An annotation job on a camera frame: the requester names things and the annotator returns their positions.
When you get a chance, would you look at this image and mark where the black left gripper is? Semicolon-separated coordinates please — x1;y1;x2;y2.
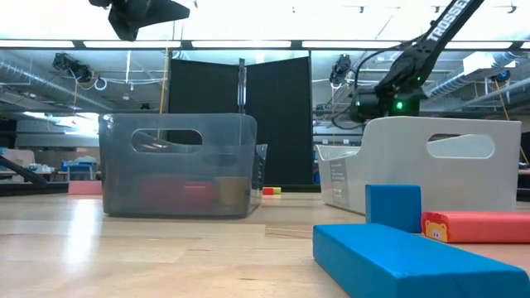
89;0;192;42

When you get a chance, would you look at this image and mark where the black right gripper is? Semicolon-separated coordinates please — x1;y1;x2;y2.
349;90;430;123

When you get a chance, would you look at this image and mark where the white plastic bin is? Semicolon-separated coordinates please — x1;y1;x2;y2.
316;115;523;216

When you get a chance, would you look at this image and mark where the blue cube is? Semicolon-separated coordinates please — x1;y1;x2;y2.
364;184;423;234

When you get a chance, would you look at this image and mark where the orange-red long lion block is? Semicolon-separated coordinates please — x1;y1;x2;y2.
422;210;530;244

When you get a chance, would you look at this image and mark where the blue long block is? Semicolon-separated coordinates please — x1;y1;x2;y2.
312;223;530;298

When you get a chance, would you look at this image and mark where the yellow cube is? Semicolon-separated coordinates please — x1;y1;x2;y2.
214;176;250;208

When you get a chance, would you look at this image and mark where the red cube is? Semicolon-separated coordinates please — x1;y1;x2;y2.
181;181;215;206
140;177;186;213

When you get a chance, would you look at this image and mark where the pink rectangular block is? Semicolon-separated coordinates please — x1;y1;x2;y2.
68;180;103;195

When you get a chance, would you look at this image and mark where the black hanging ceiling device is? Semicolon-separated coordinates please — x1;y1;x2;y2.
329;53;353;86
51;51;95;84

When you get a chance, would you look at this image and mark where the black folding partition panel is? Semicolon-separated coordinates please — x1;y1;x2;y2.
167;56;315;187

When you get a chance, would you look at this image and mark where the black overhead crossbar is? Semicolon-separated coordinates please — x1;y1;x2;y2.
0;39;530;51

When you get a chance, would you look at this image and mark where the smoky grey translucent bin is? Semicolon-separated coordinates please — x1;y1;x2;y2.
98;112;268;219

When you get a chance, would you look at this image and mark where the black diagonal tube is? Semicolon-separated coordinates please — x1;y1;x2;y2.
0;155;49;188

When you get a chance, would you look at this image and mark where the silver ventilation duct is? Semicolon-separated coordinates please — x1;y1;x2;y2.
426;61;530;112
0;57;103;111

